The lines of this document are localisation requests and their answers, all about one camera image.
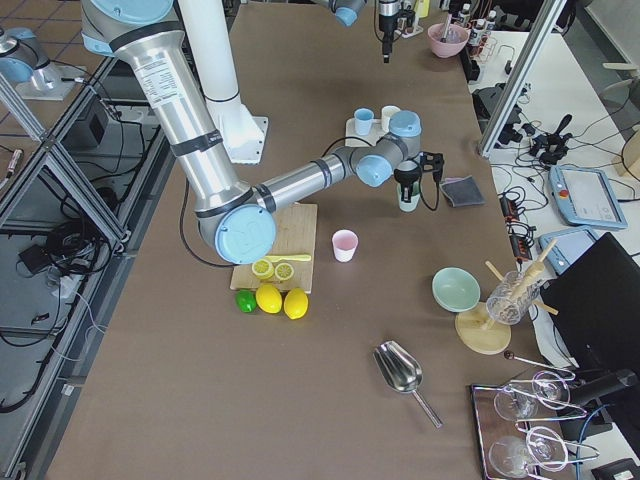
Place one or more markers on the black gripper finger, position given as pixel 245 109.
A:
pixel 406 192
pixel 386 50

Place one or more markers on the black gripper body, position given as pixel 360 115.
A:
pixel 406 178
pixel 385 22

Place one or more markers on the green plastic cup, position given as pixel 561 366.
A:
pixel 412 204

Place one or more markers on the cream plastic cup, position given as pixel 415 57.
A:
pixel 387 112

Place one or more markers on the blue plastic cup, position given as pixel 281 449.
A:
pixel 363 120

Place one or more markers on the pink plastic cup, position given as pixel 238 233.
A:
pixel 344 243

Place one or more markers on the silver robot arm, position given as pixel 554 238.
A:
pixel 347 11
pixel 180 53

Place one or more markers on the beige rabbit tray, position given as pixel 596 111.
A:
pixel 376 132

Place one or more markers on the wine glass tray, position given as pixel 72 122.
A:
pixel 517 426

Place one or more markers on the grey folded cloth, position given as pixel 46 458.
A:
pixel 462 192

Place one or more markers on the metal muddler in bowl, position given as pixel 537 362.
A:
pixel 445 28

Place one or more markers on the pink bowl with ice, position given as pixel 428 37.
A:
pixel 456 39

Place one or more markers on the green bowl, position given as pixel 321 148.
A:
pixel 455 289

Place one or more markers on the wooden cutting board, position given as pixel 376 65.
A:
pixel 296 234

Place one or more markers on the lemon half lower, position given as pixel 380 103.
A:
pixel 283 271

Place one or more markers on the lemon half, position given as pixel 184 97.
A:
pixel 283 271
pixel 263 269

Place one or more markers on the yellow plastic knife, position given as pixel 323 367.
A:
pixel 291 257

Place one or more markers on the clear glass cup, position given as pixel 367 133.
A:
pixel 509 301

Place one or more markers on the yellow lemon outer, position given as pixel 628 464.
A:
pixel 296 304

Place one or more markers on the yellow lemon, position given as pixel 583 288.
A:
pixel 269 298
pixel 296 304

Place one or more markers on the wooden cup stand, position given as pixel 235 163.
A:
pixel 484 335

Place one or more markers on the lemon half upper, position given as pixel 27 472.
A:
pixel 263 269

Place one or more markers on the yellow lemon middle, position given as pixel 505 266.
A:
pixel 269 298

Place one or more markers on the blue teach pendant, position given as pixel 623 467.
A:
pixel 585 197

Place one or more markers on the metal scoop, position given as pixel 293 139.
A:
pixel 403 373

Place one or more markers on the green lime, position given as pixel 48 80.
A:
pixel 246 301

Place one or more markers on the black laptop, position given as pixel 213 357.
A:
pixel 597 299

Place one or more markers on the white wire rack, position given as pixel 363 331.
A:
pixel 409 16

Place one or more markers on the aluminium frame post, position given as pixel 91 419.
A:
pixel 542 27

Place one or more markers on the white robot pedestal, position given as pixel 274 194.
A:
pixel 206 28

